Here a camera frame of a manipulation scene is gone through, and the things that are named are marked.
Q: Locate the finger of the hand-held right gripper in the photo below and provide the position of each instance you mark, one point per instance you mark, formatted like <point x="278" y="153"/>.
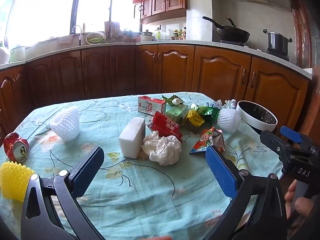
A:
<point x="273" y="141"/>
<point x="291" y="133"/>

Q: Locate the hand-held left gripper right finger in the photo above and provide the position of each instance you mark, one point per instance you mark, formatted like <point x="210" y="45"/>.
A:
<point x="221" y="175"/>

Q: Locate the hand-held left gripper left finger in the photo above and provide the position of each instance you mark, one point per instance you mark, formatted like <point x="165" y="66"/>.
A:
<point x="87" y="170"/>

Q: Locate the white bin with black liner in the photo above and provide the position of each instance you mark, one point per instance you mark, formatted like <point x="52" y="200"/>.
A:
<point x="257" y="120"/>

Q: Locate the shiny green snack bag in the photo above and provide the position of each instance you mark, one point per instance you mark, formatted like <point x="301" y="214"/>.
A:
<point x="209" y="113"/>

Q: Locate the red snack packet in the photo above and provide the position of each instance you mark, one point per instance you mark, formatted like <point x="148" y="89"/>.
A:
<point x="166" y="125"/>

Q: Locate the person's right hand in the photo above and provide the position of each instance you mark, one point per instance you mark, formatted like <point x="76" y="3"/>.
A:
<point x="303" y="206"/>

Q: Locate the cartoon print snack bag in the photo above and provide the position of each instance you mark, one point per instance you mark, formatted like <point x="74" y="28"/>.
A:
<point x="206" y="141"/>

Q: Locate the white foam fruit net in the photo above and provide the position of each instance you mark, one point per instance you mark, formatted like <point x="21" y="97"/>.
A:
<point x="66" y="123"/>
<point x="228" y="120"/>

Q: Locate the white foam block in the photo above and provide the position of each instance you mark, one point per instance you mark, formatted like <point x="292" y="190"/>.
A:
<point x="131" y="137"/>

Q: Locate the teal floral tablecloth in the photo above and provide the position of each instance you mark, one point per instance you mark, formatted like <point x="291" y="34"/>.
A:
<point x="140" y="192"/>

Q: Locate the crumpled printed paper ball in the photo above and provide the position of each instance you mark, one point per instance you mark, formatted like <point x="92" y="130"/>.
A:
<point x="228" y="103"/>

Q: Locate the yellow and green packet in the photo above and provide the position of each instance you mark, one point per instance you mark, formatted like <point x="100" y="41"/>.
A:
<point x="193" y="118"/>

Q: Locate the crumpled white tissue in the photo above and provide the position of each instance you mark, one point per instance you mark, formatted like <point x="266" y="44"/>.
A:
<point x="162" y="148"/>

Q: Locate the speckled kitchen countertop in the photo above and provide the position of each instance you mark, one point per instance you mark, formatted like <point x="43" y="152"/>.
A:
<point x="297" y="67"/>

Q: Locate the yellow foam fruit net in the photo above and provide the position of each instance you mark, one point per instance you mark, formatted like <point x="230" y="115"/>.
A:
<point x="13" y="180"/>

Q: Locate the crushed red drink can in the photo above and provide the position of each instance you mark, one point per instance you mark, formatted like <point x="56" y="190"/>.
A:
<point x="15" y="147"/>

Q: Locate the green drink carton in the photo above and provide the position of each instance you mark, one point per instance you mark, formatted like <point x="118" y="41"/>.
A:
<point x="176" y="112"/>

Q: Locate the green wrapper with white cap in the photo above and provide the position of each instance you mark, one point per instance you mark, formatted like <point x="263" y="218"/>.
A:
<point x="172" y="99"/>

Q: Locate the red and white milk carton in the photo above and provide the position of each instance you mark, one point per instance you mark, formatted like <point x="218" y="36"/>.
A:
<point x="151" y="105"/>

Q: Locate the black cooking pot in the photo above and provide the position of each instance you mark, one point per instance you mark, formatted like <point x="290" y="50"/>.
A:
<point x="277" y="42"/>

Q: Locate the plastic wrapped wooden display cabinet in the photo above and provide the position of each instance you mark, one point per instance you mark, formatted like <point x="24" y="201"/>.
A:
<point x="300" y="30"/>

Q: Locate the wooden lower cabinets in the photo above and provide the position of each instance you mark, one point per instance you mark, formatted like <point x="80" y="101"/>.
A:
<point x="175" y="70"/>

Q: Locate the wooden cabinets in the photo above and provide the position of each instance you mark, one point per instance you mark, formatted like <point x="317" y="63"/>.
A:
<point x="160" y="2"/>
<point x="175" y="70"/>

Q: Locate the black wok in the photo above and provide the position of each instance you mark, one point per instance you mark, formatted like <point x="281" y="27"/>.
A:
<point x="232" y="33"/>

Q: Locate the green colander with vegetables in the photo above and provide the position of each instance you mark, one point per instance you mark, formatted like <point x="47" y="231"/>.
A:
<point x="95" y="39"/>

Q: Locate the pink dishcloth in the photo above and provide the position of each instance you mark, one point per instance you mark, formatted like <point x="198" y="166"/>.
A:
<point x="65" y="40"/>

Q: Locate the pale green container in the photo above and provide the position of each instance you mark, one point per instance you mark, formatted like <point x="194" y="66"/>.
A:
<point x="17" y="54"/>

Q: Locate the chrome faucet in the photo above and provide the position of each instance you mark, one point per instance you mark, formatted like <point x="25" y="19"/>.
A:
<point x="80" y="33"/>

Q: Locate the utensil rack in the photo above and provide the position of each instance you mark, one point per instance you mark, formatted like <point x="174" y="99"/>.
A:
<point x="112" y="31"/>

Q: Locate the white plastic jug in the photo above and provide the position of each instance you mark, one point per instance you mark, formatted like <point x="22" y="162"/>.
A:
<point x="3" y="56"/>

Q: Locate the row of condiment bottles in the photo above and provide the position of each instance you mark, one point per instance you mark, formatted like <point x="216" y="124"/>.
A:
<point x="178" y="34"/>

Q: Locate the white rice cooker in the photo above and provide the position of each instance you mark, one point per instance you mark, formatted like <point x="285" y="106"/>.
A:
<point x="147" y="37"/>

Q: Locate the kitchen window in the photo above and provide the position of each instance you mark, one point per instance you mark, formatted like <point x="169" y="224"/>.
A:
<point x="45" y="10"/>

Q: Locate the wooden upper cabinets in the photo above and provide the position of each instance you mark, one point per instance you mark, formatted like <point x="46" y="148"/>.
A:
<point x="160" y="2"/>

